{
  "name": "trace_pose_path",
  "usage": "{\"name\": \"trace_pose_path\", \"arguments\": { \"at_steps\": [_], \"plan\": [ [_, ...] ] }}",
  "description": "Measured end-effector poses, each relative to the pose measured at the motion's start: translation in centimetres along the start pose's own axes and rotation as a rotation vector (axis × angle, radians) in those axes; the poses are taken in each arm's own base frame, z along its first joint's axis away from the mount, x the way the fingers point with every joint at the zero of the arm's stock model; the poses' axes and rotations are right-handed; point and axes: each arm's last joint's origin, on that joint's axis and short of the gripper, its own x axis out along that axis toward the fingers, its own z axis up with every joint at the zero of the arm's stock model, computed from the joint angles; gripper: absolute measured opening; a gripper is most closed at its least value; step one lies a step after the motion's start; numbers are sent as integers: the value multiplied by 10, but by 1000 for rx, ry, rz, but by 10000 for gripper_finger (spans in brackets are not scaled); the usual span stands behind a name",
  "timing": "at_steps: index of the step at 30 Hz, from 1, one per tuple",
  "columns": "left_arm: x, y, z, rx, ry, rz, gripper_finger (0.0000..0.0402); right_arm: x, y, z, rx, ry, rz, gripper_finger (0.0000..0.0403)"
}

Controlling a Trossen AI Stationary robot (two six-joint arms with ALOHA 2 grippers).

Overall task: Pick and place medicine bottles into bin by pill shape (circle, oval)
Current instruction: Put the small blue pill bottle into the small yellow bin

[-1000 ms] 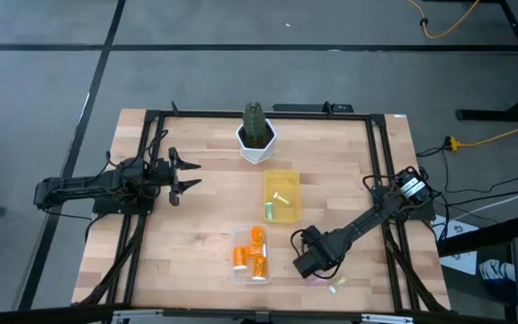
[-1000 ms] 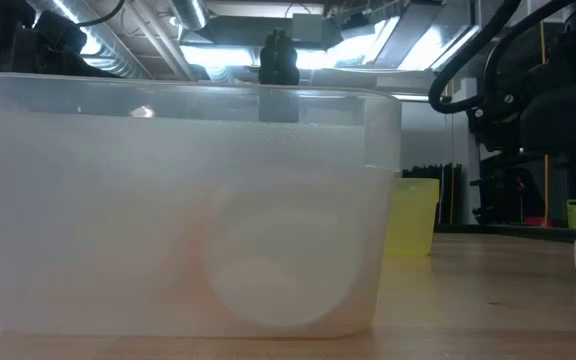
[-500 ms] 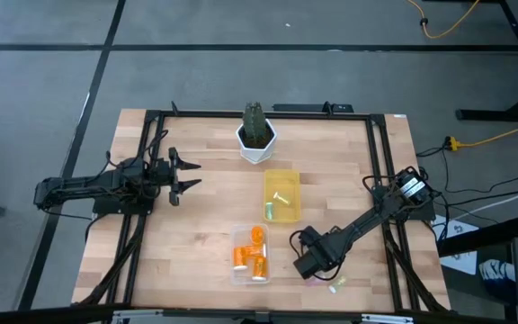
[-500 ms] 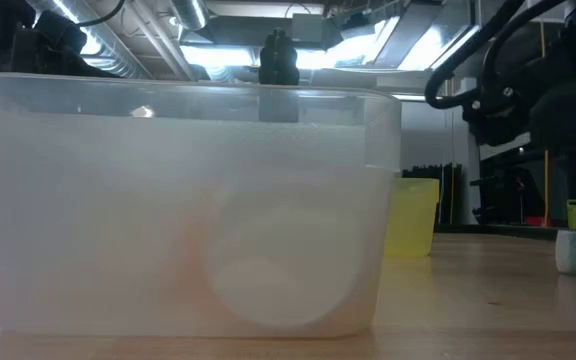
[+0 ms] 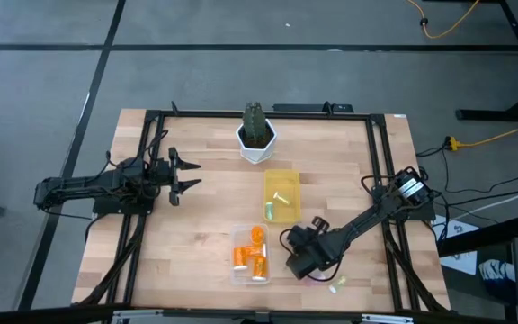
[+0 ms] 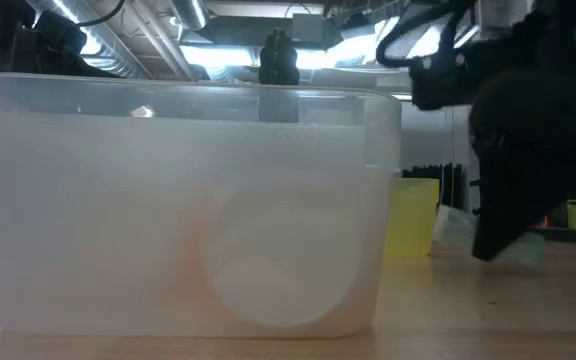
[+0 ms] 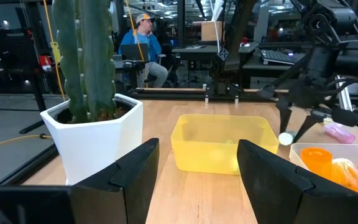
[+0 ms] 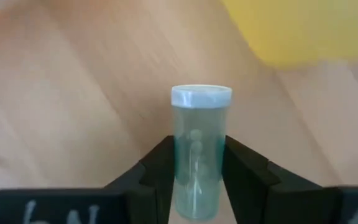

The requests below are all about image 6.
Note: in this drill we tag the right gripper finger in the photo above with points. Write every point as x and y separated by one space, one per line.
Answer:
508 210

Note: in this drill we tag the teal pill bottle white cap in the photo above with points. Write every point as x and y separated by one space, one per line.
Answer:
457 230

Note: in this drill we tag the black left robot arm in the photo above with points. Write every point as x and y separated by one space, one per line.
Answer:
58 45

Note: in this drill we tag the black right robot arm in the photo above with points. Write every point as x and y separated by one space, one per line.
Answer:
543 35

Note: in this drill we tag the yellow plastic bin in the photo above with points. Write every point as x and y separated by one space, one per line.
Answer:
410 220

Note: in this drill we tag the clear frosted plastic bin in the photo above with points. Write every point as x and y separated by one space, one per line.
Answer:
118 225

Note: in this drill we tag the green background bottle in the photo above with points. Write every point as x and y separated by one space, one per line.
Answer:
574 215

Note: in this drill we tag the grey ceiling box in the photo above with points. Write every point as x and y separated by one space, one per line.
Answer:
308 29

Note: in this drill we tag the green cactus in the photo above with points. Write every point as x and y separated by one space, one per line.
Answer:
279 55

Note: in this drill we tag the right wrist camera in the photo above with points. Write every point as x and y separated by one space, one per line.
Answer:
440 82

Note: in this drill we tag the silver ventilation duct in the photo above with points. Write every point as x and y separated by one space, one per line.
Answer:
113 45

